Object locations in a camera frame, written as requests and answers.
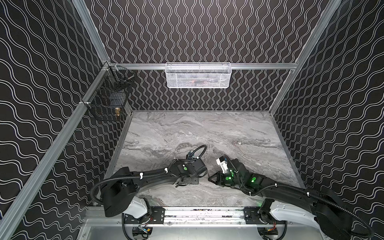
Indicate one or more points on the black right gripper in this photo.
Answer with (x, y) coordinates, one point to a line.
(221, 176)

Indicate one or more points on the brass padlock in basket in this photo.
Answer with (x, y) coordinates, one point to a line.
(117, 112)

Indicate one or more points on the aluminium corner frame post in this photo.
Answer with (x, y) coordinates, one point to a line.
(91, 29)
(315, 35)

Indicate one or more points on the aluminium left side rail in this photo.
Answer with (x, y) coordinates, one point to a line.
(20, 205)

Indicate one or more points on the aluminium back horizontal rail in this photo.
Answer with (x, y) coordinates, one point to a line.
(187, 66)

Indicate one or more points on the white mesh wall basket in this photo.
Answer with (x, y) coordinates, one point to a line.
(200, 78)

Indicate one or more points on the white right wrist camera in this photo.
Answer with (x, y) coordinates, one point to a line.
(223, 163)

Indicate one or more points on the aluminium corner frame post left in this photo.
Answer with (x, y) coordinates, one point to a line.
(91, 29)

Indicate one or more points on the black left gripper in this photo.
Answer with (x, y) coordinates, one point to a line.
(186, 179)

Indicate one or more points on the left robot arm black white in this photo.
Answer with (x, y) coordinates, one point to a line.
(118, 194)

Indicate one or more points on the black wire wall basket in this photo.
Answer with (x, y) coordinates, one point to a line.
(112, 92)

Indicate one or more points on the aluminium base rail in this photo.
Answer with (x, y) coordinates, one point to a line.
(200, 223)

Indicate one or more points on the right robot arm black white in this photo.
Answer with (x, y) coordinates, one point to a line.
(330, 213)

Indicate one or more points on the aluminium corner frame post right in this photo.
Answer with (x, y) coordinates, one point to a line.
(315, 35)

